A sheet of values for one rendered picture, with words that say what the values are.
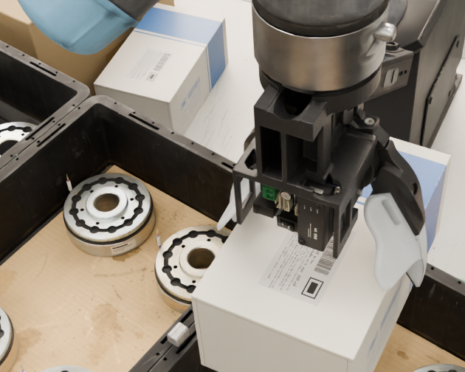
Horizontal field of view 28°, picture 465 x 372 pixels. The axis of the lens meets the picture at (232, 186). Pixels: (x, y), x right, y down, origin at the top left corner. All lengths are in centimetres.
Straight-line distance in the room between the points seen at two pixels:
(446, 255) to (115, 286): 44
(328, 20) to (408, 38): 62
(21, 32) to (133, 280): 43
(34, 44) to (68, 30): 73
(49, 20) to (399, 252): 27
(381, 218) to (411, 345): 38
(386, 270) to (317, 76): 17
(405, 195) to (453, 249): 62
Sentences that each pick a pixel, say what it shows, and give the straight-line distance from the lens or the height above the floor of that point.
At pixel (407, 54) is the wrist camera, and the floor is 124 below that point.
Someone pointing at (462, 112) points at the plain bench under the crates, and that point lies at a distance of 141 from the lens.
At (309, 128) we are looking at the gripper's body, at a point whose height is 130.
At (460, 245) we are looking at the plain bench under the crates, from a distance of 124.
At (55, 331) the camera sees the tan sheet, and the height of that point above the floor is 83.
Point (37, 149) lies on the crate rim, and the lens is 106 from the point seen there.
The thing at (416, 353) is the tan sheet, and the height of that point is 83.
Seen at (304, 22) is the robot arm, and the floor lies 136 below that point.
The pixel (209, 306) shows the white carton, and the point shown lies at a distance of 64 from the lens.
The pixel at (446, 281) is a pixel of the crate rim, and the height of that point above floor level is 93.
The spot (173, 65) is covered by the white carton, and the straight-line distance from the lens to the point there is 135.
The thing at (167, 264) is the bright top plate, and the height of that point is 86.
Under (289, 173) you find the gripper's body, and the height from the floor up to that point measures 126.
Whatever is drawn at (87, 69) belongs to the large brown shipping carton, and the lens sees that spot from 141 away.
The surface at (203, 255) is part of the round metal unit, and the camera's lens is 102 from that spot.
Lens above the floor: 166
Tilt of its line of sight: 48 degrees down
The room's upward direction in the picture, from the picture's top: 5 degrees counter-clockwise
